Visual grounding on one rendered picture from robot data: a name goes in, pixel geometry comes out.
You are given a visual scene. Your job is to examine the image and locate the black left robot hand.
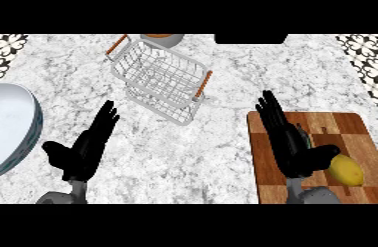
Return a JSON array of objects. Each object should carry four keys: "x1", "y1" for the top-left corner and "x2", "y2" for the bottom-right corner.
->
[{"x1": 42, "y1": 99, "x2": 121, "y2": 183}]

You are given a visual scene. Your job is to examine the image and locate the yellow lemon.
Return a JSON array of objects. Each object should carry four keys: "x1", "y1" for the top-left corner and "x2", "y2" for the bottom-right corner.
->
[{"x1": 327, "y1": 154, "x2": 366, "y2": 187}]

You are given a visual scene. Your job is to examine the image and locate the wooden checkered cutting board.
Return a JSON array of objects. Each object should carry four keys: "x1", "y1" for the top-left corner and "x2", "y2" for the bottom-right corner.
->
[{"x1": 245, "y1": 111, "x2": 378, "y2": 205}]

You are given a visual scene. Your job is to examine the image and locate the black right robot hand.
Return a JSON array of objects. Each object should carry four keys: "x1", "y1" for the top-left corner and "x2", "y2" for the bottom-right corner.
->
[{"x1": 254, "y1": 89, "x2": 343, "y2": 179}]

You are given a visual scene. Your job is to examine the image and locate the white bowl with blue rim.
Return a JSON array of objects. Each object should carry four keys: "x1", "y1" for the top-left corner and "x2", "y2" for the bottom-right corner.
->
[{"x1": 0, "y1": 83, "x2": 45, "y2": 177}]

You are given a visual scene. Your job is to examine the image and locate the grey pot with orange contents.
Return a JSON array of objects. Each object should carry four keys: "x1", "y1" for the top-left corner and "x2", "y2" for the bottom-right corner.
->
[{"x1": 139, "y1": 34, "x2": 186, "y2": 49}]

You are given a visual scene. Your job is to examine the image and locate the white wire tiered basket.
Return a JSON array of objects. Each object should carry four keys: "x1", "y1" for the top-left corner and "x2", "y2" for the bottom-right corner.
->
[{"x1": 105, "y1": 34, "x2": 214, "y2": 127}]

